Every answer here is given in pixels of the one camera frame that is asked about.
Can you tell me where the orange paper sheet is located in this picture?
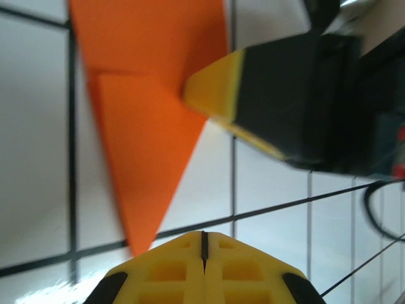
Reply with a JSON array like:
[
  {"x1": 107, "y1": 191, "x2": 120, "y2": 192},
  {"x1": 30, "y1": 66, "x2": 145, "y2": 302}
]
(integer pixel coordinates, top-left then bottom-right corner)
[{"x1": 68, "y1": 0, "x2": 232, "y2": 258}]

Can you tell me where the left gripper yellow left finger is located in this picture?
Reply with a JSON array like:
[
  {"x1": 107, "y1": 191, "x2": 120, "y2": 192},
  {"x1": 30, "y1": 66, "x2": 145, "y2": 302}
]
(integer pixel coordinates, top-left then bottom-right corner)
[{"x1": 91, "y1": 231, "x2": 205, "y2": 304}]

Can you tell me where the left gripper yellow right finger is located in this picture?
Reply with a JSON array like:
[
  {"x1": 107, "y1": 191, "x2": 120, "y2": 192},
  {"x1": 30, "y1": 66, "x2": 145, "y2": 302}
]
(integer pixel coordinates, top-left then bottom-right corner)
[{"x1": 202, "y1": 231, "x2": 327, "y2": 304}]

